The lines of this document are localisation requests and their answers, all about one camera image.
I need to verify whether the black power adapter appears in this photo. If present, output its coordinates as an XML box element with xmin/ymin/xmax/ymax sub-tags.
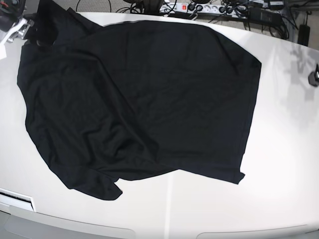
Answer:
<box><xmin>248</xmin><ymin>8</ymin><xmax>282</xmax><ymax>26</ymax></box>

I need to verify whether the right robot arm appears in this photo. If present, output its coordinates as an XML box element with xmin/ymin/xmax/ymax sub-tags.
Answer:
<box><xmin>0</xmin><ymin>0</ymin><xmax>34</xmax><ymax>60</ymax></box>

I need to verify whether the white power strip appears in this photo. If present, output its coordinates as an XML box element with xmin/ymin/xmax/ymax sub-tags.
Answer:
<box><xmin>159</xmin><ymin>2</ymin><xmax>249</xmax><ymax>19</ymax></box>

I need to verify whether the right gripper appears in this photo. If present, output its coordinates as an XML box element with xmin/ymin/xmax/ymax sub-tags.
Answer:
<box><xmin>0</xmin><ymin>14</ymin><xmax>35</xmax><ymax>60</ymax></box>

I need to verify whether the black box on floor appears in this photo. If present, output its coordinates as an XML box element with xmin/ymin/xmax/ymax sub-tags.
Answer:
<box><xmin>298</xmin><ymin>24</ymin><xmax>311</xmax><ymax>46</ymax></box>

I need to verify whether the black t-shirt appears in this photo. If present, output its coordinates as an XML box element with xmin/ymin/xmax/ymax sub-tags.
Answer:
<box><xmin>17</xmin><ymin>0</ymin><xmax>262</xmax><ymax>201</ymax></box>

